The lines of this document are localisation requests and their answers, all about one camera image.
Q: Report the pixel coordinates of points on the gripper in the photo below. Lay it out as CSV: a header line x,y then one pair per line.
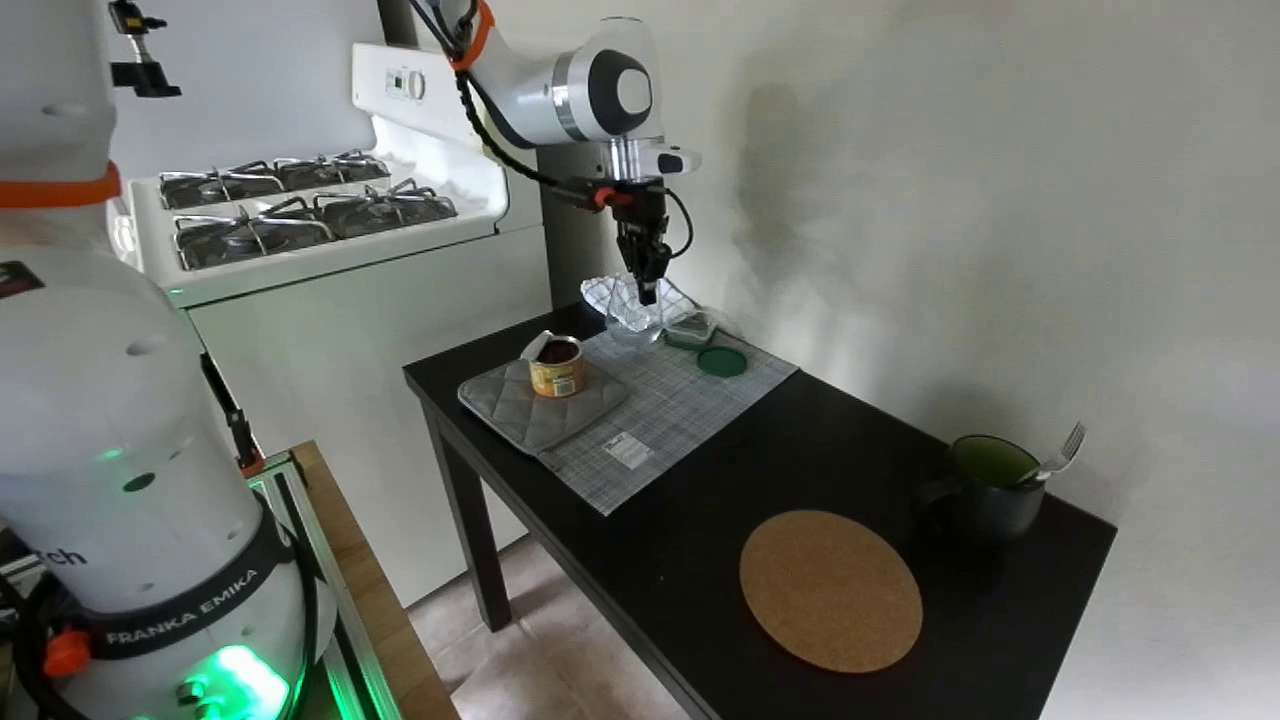
x,y
641,218

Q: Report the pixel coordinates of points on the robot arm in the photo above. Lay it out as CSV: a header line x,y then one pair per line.
x,y
100,400

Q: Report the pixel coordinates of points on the clear glass cup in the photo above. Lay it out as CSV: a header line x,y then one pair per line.
x,y
628,325

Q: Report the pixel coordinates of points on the clear patterned glass dish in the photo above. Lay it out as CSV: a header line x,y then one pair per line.
x,y
602,293

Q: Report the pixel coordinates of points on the small container with green lid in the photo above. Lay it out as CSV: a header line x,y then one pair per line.
x,y
690,329

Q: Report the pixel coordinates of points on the green round lid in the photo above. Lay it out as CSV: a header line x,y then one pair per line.
x,y
722,362

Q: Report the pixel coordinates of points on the open tin can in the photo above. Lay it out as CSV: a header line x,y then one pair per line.
x,y
558,376

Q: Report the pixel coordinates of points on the grey checked placemat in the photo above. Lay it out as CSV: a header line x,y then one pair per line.
x,y
670,410

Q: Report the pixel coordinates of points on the grey quilted pot holder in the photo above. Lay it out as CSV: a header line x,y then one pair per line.
x,y
520,415

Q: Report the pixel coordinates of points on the white gas stove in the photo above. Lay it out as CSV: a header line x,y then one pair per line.
x,y
330,330

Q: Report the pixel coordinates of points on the round cork mat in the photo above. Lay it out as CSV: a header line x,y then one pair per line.
x,y
830,592

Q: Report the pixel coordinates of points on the dark mug with green inside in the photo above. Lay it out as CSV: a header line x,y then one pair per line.
x,y
985,505

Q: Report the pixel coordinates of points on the black clamp with orange tip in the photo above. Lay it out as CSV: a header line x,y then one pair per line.
x,y
236,425

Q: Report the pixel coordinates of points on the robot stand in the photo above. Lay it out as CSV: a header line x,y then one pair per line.
x,y
375,610

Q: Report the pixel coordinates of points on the silver fork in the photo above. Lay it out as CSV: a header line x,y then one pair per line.
x,y
1062,455

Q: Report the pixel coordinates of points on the camera on mount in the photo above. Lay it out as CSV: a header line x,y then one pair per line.
x,y
146,75

